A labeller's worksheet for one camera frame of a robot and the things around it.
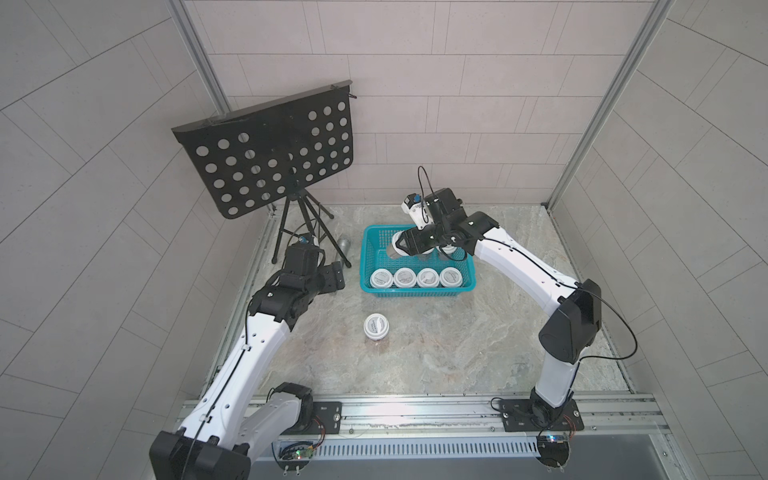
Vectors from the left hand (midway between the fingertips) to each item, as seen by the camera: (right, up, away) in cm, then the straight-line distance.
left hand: (333, 267), depth 78 cm
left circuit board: (-6, -40, -13) cm, 42 cm away
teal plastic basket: (+10, +2, +24) cm, 26 cm away
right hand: (+19, +7, +3) cm, 20 cm away
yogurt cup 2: (+19, -4, +11) cm, 23 cm away
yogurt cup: (+12, -5, +11) cm, 17 cm away
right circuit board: (+53, -41, -10) cm, 68 cm away
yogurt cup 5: (+16, +8, -1) cm, 18 cm away
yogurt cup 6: (+11, -16, +2) cm, 20 cm away
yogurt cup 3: (+26, -5, +11) cm, 29 cm away
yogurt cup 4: (+33, -4, +11) cm, 35 cm away
